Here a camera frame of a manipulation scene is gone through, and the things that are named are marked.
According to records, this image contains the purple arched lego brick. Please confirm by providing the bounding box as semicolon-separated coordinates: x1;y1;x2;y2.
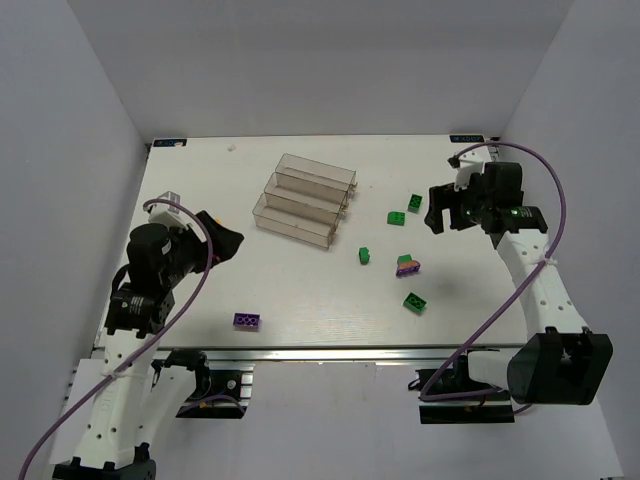
395;260;421;278

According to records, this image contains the blue label right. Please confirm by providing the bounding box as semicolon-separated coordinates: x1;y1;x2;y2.
449;134;485;144

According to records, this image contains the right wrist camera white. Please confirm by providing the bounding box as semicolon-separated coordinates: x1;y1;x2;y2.
447;150;488;191

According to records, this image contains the blue label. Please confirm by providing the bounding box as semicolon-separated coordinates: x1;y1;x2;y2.
152;138;187;148
449;134;485;144

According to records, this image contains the clear container far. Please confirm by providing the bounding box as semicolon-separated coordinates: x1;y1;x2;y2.
275;153;357;192

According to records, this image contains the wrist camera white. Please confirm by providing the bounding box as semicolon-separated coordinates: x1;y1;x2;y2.
447;150;488;191
143;203;190;229

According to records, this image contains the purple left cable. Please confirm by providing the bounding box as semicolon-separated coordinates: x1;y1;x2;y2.
17;198;217;480

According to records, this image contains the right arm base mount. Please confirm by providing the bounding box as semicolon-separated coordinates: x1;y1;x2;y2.
419;369;515;425

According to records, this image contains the clear container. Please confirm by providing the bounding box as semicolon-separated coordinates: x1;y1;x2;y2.
264;172;357;214
252;193;347;249
275;153;357;192

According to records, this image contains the green rounded lego brick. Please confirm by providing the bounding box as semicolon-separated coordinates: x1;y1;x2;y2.
358;247;370;265

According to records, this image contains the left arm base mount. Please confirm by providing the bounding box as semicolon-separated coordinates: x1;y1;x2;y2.
151;349;246;419

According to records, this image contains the aluminium table front rail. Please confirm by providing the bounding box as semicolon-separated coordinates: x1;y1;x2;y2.
94;344;531;362

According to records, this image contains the clear container middle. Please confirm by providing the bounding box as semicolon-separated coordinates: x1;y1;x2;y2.
264;172;357;214

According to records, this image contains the clear container near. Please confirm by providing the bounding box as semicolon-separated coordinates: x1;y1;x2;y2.
252;193;347;249

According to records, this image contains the green lego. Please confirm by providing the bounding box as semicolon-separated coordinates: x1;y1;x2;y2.
397;254;412;265

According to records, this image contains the purple flat lego brick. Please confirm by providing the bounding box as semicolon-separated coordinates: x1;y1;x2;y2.
232;312;261;331

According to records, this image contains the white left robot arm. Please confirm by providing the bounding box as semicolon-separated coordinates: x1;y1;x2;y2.
52;206;244;479

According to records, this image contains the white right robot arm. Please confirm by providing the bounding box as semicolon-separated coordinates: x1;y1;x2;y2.
425;162;613;405

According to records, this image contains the blue label left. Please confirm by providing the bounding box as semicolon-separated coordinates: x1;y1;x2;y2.
152;138;187;148

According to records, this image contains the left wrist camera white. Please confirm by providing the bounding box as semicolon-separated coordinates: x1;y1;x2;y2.
143;203;190;229

